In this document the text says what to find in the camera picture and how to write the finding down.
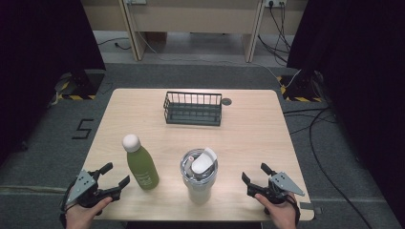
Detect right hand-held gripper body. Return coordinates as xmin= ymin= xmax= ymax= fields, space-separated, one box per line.
xmin=246 ymin=171 xmax=306 ymax=206

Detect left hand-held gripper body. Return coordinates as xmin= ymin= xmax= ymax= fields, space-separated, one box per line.
xmin=65 ymin=169 xmax=122 ymax=210

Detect green bottle with white cap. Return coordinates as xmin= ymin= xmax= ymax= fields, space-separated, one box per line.
xmin=121 ymin=134 xmax=160 ymax=191

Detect white tumbler with lid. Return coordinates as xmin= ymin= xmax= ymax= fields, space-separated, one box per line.
xmin=180 ymin=146 xmax=220 ymax=205

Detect black wire basket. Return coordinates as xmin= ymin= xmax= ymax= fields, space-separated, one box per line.
xmin=162 ymin=91 xmax=224 ymax=127

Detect person's right hand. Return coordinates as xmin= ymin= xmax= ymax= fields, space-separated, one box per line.
xmin=254 ymin=193 xmax=299 ymax=229

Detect person's left hand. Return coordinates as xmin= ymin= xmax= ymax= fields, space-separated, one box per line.
xmin=64 ymin=197 xmax=114 ymax=229

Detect grey tape strip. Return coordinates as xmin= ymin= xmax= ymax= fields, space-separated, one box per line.
xmin=299 ymin=201 xmax=323 ymax=216

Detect black stand base striped tape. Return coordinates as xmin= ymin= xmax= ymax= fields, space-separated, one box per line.
xmin=276 ymin=73 xmax=325 ymax=103
xmin=55 ymin=69 xmax=107 ymax=101

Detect black curtain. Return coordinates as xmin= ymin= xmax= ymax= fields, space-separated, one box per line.
xmin=0 ymin=0 xmax=107 ymax=166
xmin=286 ymin=0 xmax=405 ymax=220

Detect beige wooden desk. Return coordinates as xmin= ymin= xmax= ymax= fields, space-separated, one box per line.
xmin=79 ymin=0 xmax=309 ymax=63

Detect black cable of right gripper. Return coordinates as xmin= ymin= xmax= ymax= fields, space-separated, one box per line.
xmin=286 ymin=194 xmax=302 ymax=225

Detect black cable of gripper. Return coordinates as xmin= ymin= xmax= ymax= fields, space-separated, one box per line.
xmin=286 ymin=194 xmax=302 ymax=225
xmin=58 ymin=188 xmax=70 ymax=229

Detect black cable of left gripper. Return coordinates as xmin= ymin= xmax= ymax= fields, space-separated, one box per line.
xmin=58 ymin=188 xmax=70 ymax=229

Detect long black floor cable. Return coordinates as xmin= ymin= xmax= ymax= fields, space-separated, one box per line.
xmin=308 ymin=107 xmax=374 ymax=229

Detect bundle of black floor cables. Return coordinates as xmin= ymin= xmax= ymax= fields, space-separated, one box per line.
xmin=282 ymin=107 xmax=338 ymax=135

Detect short black floor cable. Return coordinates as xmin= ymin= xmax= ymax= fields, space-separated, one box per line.
xmin=96 ymin=36 xmax=132 ymax=52

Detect black cables from socket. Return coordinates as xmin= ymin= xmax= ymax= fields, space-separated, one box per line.
xmin=257 ymin=2 xmax=292 ymax=67

